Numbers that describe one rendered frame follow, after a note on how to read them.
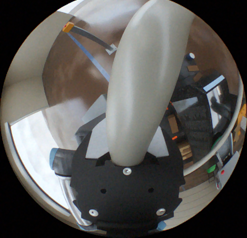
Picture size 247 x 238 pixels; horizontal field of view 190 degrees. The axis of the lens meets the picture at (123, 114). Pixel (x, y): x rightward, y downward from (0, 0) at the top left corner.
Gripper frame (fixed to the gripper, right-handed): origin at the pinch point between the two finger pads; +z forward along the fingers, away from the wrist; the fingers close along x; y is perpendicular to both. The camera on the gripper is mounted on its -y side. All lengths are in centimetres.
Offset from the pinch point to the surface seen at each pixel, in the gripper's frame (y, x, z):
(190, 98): 7, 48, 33
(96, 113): 25, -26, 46
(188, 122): 30, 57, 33
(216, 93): -4, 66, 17
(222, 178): 33, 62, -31
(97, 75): -7, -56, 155
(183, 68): -23, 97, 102
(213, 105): 5, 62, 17
